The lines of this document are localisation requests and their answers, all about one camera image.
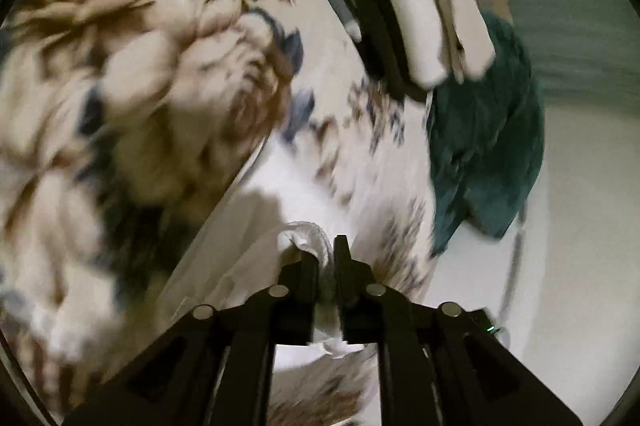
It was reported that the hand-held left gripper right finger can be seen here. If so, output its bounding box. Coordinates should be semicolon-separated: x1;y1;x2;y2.
333;234;584;426

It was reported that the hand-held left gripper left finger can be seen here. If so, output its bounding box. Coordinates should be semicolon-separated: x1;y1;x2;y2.
64;250;321;426

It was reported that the white t-shirt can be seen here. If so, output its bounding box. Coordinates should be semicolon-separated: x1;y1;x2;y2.
160;138;383;377

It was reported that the dark green plush blanket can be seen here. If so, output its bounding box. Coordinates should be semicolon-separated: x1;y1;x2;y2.
424;10;547;258

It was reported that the white headboard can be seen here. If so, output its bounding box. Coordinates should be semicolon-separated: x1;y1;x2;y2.
430;103;640;359

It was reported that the floral bed blanket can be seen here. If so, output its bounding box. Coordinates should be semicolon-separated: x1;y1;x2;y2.
0;0;443;426

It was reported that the white folded garment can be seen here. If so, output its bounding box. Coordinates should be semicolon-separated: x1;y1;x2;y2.
364;0;449;90

